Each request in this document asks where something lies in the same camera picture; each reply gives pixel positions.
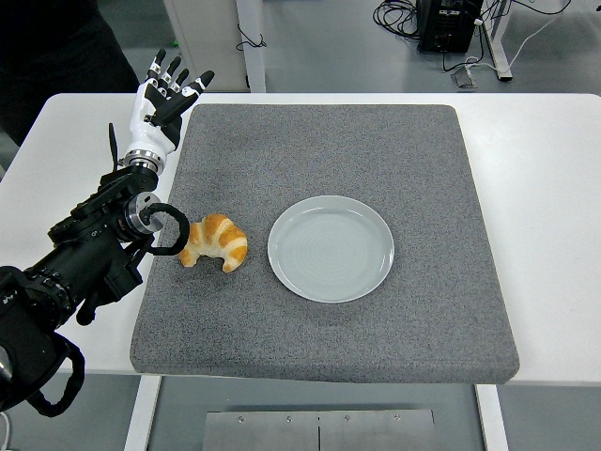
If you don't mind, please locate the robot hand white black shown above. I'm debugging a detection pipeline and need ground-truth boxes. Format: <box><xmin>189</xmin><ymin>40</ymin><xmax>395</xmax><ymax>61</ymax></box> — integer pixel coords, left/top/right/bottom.
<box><xmin>125</xmin><ymin>48</ymin><xmax>216</xmax><ymax>159</ymax></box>

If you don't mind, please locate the golden croissant bread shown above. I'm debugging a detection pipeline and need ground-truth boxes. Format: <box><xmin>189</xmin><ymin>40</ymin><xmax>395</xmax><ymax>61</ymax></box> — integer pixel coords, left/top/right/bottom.
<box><xmin>178</xmin><ymin>213</ymin><xmax>249</xmax><ymax>273</ymax></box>

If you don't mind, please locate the round grey plate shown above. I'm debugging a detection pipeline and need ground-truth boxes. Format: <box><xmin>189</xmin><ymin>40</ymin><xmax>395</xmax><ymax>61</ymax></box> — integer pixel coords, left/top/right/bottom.
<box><xmin>267</xmin><ymin>194</ymin><xmax>395</xmax><ymax>304</ymax></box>

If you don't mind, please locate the grey metal plate with screws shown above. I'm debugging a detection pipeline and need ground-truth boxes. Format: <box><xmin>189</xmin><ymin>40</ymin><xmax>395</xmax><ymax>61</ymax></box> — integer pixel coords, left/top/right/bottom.
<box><xmin>205</xmin><ymin>409</ymin><xmax>437</xmax><ymax>451</ymax></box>

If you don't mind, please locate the white cabinet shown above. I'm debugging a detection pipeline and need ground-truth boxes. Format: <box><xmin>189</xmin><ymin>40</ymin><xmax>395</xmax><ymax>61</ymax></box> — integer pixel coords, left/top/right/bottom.
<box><xmin>162</xmin><ymin>0</ymin><xmax>268</xmax><ymax>94</ymax></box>

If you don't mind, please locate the person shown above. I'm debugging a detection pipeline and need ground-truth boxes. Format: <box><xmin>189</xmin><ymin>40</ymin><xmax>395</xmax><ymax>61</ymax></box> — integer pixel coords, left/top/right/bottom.
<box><xmin>0</xmin><ymin>0</ymin><xmax>141</xmax><ymax>148</ymax></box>

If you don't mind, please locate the grey fabric mat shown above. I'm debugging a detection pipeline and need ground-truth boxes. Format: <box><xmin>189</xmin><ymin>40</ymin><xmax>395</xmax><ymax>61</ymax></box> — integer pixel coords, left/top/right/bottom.
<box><xmin>129</xmin><ymin>103</ymin><xmax>521</xmax><ymax>385</ymax></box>

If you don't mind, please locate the white table leg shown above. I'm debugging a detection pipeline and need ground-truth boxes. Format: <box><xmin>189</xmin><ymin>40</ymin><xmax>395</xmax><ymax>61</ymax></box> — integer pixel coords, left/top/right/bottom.
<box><xmin>123</xmin><ymin>375</ymin><xmax>163</xmax><ymax>451</ymax></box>
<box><xmin>474</xmin><ymin>383</ymin><xmax>511</xmax><ymax>451</ymax></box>

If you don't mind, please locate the black computer tower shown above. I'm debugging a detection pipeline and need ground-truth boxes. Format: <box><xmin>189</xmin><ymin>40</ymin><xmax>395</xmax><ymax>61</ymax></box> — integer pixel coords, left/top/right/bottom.
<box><xmin>416</xmin><ymin>0</ymin><xmax>484</xmax><ymax>54</ymax></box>

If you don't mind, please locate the grey floor socket box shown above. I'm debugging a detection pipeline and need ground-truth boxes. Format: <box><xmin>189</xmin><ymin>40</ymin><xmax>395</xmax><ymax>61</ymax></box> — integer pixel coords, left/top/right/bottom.
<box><xmin>450</xmin><ymin>65</ymin><xmax>479</xmax><ymax>89</ymax></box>

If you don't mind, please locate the white desk leg with foot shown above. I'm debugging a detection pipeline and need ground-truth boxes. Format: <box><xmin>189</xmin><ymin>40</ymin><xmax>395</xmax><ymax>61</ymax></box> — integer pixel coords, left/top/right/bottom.
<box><xmin>483</xmin><ymin>0</ymin><xmax>513</xmax><ymax>84</ymax></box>

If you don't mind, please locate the thin black cable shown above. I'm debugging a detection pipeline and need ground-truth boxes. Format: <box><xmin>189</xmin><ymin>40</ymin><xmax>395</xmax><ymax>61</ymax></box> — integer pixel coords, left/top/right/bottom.
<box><xmin>234</xmin><ymin>23</ymin><xmax>268</xmax><ymax>52</ymax></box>

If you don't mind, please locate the black cable bundle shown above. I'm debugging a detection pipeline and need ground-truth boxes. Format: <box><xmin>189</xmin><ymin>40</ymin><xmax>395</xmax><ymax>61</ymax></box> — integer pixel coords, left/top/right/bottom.
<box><xmin>373</xmin><ymin>0</ymin><xmax>422</xmax><ymax>39</ymax></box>

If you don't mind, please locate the long white cable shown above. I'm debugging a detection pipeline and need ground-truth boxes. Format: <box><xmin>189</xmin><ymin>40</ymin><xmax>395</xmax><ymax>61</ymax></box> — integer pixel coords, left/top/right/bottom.
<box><xmin>464</xmin><ymin>0</ymin><xmax>573</xmax><ymax>76</ymax></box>

